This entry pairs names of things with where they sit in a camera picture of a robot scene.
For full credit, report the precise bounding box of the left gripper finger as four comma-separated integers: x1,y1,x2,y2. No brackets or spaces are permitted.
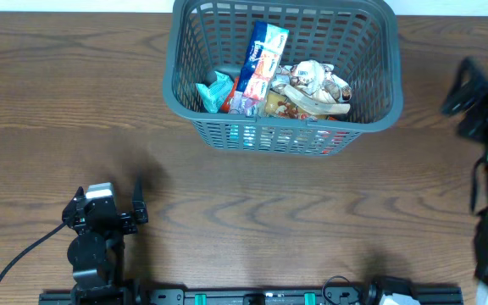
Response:
131,177,148,225
62,186,86,229

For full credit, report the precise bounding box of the white light-blue small packet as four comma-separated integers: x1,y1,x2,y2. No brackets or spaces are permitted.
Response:
196,71,234,114

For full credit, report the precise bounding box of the cream snack bag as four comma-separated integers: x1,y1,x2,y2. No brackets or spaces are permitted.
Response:
323,64,352,103
281,60,351,115
270,65,291,94

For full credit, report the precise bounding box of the red orange pasta package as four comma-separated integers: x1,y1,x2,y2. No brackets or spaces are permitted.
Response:
219,87,333,121

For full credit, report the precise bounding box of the Kleenex tissue multipack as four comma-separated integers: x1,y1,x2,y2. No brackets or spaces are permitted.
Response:
229,21,289,117

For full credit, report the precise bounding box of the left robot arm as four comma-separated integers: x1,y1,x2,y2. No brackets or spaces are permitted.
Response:
62,180,148,305

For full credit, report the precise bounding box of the grey plastic lattice basket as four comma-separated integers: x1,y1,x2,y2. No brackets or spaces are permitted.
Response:
163,0,403,156

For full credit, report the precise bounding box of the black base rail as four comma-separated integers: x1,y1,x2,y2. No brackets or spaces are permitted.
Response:
38,282,464,305

